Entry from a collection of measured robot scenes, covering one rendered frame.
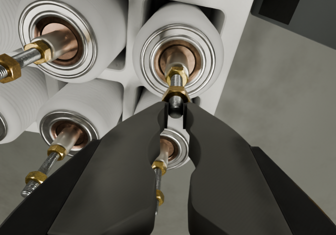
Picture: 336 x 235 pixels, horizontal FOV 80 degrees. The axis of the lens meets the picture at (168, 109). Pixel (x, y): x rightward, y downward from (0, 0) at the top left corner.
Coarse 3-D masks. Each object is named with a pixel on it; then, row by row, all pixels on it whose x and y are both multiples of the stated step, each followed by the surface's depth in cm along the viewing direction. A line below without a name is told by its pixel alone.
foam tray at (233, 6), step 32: (160, 0) 34; (192, 0) 24; (224, 0) 24; (128, 32) 26; (224, 32) 25; (32, 64) 29; (128, 64) 28; (224, 64) 27; (128, 96) 31; (32, 128) 35
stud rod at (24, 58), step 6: (30, 48) 16; (18, 54) 15; (24, 54) 15; (30, 54) 16; (36, 54) 16; (18, 60) 14; (24, 60) 15; (30, 60) 16; (36, 60) 16; (0, 66) 13; (24, 66) 15; (0, 72) 13; (6, 72) 13; (0, 78) 13
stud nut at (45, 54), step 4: (36, 40) 17; (28, 44) 16; (32, 44) 16; (36, 44) 16; (40, 44) 16; (44, 44) 17; (24, 48) 16; (28, 48) 16; (36, 48) 16; (40, 48) 16; (44, 48) 16; (48, 48) 17; (40, 52) 16; (44, 52) 16; (48, 52) 17; (44, 56) 17; (48, 56) 17; (40, 60) 17; (44, 60) 17; (36, 64) 17
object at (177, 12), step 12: (156, 12) 23; (168, 12) 19; (180, 12) 18; (192, 12) 19; (144, 24) 19; (156, 24) 19; (192, 24) 18; (204, 24) 19; (144, 36) 19; (216, 36) 19; (132, 48) 21; (216, 48) 20; (132, 60) 21; (216, 60) 20; (216, 72) 21; (144, 84) 22; (192, 96) 23
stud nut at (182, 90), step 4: (168, 88) 14; (172, 88) 13; (176, 88) 13; (180, 88) 13; (184, 88) 14; (164, 92) 14; (168, 92) 13; (172, 92) 13; (176, 92) 13; (180, 92) 13; (184, 92) 13; (164, 96) 13; (168, 96) 13; (180, 96) 13; (184, 96) 13; (188, 96) 14; (164, 100) 14; (168, 100) 14; (184, 100) 14; (188, 100) 14
